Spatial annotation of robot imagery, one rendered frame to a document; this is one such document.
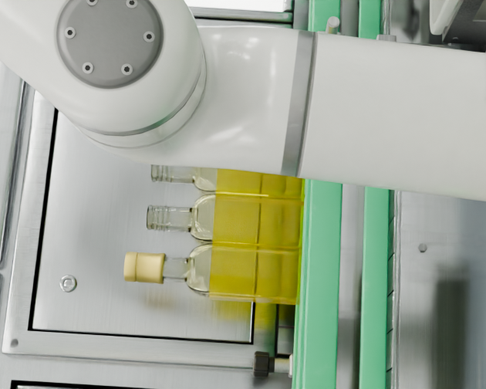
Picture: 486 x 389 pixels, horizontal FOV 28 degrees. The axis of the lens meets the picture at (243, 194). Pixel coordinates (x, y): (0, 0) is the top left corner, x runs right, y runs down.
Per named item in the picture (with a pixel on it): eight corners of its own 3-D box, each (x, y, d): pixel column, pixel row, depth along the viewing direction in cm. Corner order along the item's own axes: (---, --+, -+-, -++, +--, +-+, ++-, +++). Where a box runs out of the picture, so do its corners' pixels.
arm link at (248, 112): (309, 55, 69) (89, 28, 70) (322, -2, 56) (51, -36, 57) (293, 188, 68) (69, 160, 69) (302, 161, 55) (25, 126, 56)
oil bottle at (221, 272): (370, 262, 113) (188, 252, 113) (377, 252, 108) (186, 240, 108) (369, 310, 112) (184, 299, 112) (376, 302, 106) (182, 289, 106)
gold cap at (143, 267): (165, 271, 112) (128, 268, 112) (166, 246, 110) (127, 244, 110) (162, 290, 109) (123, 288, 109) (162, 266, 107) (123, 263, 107)
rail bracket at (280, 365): (362, 359, 118) (253, 352, 118) (370, 352, 112) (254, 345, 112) (361, 392, 117) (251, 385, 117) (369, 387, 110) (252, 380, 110)
